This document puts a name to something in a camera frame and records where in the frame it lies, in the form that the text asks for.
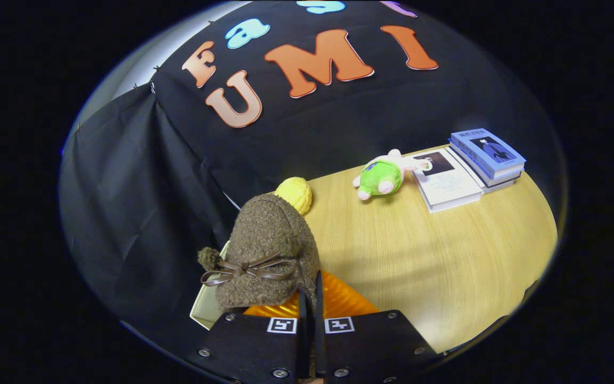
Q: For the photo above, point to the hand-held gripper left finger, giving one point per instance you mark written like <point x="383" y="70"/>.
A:
<point x="303" y="346"/>

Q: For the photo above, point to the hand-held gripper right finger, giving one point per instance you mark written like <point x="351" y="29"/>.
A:
<point x="319" y="341"/>

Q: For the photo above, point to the beige fabric storage box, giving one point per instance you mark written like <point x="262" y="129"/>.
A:
<point x="204" y="308"/>

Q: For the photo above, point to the brown fuzzy shoe with bow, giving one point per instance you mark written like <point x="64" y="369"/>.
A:
<point x="269" y="229"/>

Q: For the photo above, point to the white open book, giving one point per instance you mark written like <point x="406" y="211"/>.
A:
<point x="448" y="184"/>

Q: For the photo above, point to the yellow knitted plush ball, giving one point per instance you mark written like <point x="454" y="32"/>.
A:
<point x="296" y="191"/>

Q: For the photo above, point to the green and pink plush toy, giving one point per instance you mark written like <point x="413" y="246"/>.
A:
<point x="379" y="176"/>

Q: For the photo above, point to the black backdrop cloth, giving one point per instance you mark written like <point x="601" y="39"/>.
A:
<point x="142" y="186"/>

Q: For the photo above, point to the blue-spined book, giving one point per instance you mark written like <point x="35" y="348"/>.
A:
<point x="504" y="180"/>

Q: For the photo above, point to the blue book with figure cover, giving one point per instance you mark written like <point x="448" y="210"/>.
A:
<point x="491" y="149"/>

